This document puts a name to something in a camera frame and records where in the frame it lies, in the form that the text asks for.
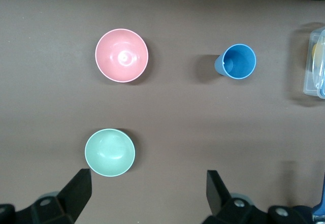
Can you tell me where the green bowl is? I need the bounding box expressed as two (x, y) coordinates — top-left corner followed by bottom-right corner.
(84, 128), (136, 177)

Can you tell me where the blue plastic cup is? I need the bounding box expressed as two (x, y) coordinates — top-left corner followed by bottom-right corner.
(214, 43), (257, 80)

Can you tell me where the clear plastic lidded container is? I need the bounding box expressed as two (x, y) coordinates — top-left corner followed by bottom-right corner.
(302, 25), (325, 100)

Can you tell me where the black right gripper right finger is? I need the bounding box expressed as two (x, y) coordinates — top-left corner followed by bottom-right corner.
(203, 169), (314, 224)

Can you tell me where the yellow fruit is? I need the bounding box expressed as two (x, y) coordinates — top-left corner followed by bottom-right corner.
(311, 43), (321, 62)

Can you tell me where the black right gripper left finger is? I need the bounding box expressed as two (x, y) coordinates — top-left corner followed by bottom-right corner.
(0, 168), (92, 224)

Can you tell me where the pink bowl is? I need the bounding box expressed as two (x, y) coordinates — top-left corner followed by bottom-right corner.
(94, 28), (149, 83)

